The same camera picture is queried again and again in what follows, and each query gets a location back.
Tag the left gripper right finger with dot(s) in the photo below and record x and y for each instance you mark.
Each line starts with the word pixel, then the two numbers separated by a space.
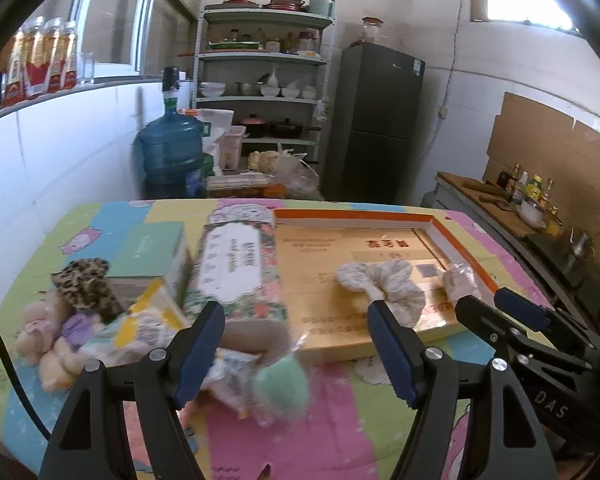
pixel 504 439

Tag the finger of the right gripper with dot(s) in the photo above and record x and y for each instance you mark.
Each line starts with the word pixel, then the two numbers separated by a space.
pixel 489 324
pixel 552 324

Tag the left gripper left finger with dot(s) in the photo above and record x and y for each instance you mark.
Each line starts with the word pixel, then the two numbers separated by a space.
pixel 89 440

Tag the purple dress plush bear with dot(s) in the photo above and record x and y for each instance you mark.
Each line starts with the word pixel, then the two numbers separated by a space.
pixel 62 363

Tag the white floral scrunchie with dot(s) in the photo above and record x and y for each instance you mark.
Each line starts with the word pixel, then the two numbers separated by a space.
pixel 390 281

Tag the yellow white packaged item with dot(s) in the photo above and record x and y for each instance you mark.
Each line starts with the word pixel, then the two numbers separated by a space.
pixel 149 324

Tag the green sponge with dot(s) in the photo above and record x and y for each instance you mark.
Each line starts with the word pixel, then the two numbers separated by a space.
pixel 280 389

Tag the pink dress plush bear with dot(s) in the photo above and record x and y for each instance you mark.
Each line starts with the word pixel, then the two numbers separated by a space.
pixel 42 322

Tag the pink item in plastic wrap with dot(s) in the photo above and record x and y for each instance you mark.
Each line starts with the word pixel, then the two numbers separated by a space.
pixel 460 281

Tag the wooden cutting board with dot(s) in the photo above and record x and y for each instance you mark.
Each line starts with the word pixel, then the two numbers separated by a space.
pixel 479 201

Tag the condiment bottles group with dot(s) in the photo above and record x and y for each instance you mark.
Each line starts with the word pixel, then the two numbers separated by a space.
pixel 530 196

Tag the orange shallow cardboard box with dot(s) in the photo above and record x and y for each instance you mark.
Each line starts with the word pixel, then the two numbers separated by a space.
pixel 334 263

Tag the colourful cartoon bed sheet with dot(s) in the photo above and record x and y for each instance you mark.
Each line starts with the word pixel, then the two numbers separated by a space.
pixel 356 427

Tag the leopard print scrunchie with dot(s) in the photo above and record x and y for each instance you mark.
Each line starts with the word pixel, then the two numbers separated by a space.
pixel 83 284

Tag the green white box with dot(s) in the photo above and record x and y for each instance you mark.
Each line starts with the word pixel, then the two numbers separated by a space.
pixel 151 251

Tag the floral tissue box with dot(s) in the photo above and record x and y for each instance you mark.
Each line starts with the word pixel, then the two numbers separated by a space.
pixel 236 266

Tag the dark grey refrigerator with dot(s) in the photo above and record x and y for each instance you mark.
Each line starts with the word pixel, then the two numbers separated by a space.
pixel 373 133

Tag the plastic bag with food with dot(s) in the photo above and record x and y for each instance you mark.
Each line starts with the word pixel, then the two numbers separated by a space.
pixel 283 166

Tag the blue water jug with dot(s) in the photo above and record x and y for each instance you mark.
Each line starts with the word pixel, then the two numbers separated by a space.
pixel 172 148

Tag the pink plastic bin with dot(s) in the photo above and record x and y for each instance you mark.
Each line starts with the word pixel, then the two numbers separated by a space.
pixel 231 147

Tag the glass jar on fridge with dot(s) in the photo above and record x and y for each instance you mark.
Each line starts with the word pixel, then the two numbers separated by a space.
pixel 371 28

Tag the white rice sack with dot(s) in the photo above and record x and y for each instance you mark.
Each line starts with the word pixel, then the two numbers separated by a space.
pixel 216 123

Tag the metal kitchen shelf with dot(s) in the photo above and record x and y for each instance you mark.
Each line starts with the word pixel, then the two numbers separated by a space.
pixel 269 64

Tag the bottled drinks pack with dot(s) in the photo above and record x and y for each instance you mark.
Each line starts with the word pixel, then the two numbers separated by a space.
pixel 39 59

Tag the cardboard sheet on wall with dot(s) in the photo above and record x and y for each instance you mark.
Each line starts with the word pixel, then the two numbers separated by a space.
pixel 551 144

